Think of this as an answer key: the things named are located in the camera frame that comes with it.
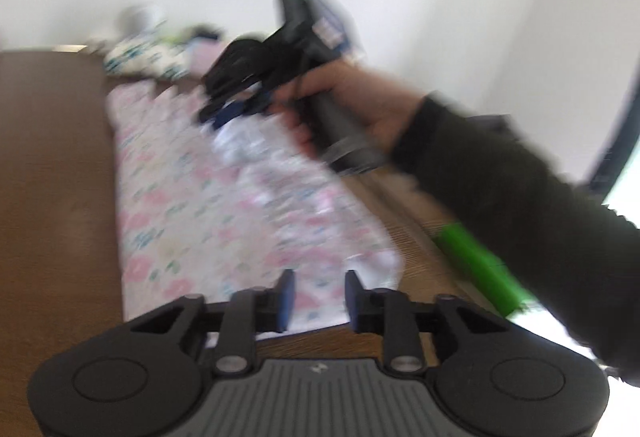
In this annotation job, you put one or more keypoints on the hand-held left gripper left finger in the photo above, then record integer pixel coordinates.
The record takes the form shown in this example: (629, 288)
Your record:
(286, 299)

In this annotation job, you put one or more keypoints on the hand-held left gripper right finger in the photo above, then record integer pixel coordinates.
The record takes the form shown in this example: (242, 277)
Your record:
(353, 304)

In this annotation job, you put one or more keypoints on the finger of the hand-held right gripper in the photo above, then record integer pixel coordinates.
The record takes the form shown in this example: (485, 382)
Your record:
(227, 113)
(262, 102)

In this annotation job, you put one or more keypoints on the pink floral dress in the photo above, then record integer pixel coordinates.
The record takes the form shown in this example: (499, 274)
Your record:
(200, 217)

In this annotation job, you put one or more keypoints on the person's right forearm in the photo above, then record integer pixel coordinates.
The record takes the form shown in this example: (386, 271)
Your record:
(500, 197)

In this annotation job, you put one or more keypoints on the person's right hand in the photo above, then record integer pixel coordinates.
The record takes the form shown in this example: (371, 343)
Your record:
(380, 102)

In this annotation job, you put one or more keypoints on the pink fabric pouch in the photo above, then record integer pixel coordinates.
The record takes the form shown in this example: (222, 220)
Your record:
(206, 59)

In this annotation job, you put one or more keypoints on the small black device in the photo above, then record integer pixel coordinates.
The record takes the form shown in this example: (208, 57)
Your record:
(207, 34)

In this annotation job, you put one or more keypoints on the white floral fabric pouch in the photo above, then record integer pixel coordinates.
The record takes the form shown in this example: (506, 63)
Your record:
(145, 57)

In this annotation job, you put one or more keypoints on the green plastic tube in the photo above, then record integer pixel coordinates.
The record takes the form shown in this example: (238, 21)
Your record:
(475, 262)

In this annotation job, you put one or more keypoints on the black window frame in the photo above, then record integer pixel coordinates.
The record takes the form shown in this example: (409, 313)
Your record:
(612, 142)

